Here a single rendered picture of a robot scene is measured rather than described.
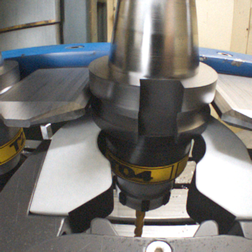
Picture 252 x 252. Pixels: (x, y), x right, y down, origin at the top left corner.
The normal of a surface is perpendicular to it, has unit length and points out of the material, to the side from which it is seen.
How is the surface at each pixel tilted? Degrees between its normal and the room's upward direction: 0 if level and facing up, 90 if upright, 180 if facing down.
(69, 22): 90
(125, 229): 0
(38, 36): 91
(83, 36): 90
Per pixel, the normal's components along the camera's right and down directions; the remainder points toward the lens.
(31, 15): -0.07, 0.48
